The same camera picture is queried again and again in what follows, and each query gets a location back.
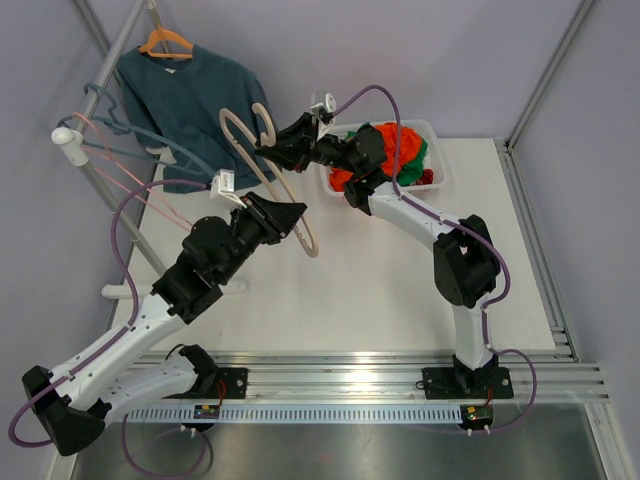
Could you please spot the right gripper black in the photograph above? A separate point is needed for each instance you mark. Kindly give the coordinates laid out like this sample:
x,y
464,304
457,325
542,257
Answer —
x,y
296,147

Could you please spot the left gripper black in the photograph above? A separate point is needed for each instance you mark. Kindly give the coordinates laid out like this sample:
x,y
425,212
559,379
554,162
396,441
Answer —
x,y
284,215

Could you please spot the orange t shirt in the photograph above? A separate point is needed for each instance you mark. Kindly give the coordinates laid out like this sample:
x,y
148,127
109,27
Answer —
x,y
395,145

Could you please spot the green t shirt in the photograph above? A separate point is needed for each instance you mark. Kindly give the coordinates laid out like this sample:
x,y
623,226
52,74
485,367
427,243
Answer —
x,y
415,160

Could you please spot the white t shirt red print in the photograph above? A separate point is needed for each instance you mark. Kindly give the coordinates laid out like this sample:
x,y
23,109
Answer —
x,y
426,178

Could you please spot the blue hanger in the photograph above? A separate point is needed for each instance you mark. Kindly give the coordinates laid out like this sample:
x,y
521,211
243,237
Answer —
x,y
186,164

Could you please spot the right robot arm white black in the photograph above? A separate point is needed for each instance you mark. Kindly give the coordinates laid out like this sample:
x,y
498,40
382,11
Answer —
x,y
464,260

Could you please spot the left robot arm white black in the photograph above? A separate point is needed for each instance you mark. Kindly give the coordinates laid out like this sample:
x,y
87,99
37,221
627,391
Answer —
x,y
78,399

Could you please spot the blue grey t shirt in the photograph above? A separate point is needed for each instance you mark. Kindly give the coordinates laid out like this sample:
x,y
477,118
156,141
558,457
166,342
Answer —
x,y
181,99

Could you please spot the orange hanger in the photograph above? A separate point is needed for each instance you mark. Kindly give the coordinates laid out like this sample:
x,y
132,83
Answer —
x,y
157,43

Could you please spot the white plastic basket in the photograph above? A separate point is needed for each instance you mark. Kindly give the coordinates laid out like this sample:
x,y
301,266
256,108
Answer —
x,y
435,160

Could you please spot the white metal clothes rack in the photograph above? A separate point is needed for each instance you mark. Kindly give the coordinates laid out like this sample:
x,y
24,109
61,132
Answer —
x,y
72,140

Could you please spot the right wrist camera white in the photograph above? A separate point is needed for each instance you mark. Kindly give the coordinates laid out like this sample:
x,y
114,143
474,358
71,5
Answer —
x,y
322,108

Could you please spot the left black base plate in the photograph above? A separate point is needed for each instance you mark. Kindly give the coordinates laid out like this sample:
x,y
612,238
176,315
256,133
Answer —
x,y
230,384

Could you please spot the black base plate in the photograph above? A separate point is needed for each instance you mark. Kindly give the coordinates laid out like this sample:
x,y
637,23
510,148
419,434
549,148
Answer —
x,y
230,384
452,383

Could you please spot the white slotted cable duct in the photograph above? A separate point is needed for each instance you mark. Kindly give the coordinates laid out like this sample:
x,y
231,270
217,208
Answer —
x,y
236,413

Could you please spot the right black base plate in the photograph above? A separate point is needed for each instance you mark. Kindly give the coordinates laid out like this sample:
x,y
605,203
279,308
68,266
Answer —
x,y
452,383

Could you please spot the aluminium mounting rail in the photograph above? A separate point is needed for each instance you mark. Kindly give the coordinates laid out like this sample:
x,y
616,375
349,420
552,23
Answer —
x,y
390,377

